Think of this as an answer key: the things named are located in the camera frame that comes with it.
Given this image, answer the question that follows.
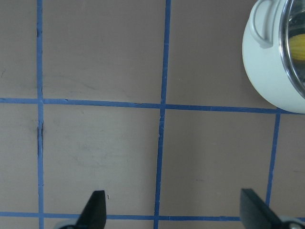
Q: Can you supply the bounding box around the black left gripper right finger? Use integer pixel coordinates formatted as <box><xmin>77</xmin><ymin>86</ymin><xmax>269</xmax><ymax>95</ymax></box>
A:
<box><xmin>240</xmin><ymin>188</ymin><xmax>281</xmax><ymax>229</ymax></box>

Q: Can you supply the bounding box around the white pot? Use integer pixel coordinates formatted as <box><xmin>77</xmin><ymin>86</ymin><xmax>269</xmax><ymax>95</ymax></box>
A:
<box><xmin>242</xmin><ymin>0</ymin><xmax>305</xmax><ymax>114</ymax></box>

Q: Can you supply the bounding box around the yellow corn cob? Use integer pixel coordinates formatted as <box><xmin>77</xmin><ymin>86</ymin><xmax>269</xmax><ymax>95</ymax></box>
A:
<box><xmin>289</xmin><ymin>34</ymin><xmax>305</xmax><ymax>61</ymax></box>

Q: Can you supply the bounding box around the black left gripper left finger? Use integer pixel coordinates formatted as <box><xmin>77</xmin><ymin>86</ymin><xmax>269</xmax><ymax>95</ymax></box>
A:
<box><xmin>75</xmin><ymin>190</ymin><xmax>107</xmax><ymax>229</ymax></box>

